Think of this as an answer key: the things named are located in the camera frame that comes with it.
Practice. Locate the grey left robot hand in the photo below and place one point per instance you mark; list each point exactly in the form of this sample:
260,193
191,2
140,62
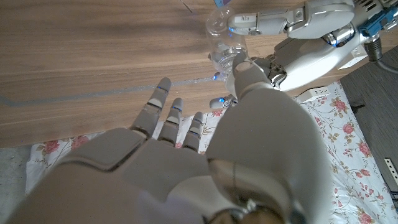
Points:
304,65

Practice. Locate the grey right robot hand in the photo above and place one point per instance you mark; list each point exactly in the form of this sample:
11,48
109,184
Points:
155,180

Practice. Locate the clear plastic medicine bottle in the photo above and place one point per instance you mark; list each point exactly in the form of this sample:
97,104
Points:
222,40

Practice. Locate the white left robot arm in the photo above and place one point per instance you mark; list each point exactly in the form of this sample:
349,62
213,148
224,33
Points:
377,21

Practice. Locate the white cube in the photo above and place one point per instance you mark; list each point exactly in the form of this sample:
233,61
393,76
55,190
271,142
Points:
354,59

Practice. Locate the blue sugar packet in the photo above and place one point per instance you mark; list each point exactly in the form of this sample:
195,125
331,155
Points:
222,2

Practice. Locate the white power strip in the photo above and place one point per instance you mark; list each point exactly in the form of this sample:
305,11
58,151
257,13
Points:
312,94

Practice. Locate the small black clip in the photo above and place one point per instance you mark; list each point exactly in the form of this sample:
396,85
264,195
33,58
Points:
357,108

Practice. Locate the floral backdrop cloth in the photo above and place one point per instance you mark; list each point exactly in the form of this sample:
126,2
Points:
342,130

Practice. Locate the white perforated strip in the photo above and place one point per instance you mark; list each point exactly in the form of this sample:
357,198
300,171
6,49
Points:
391,169

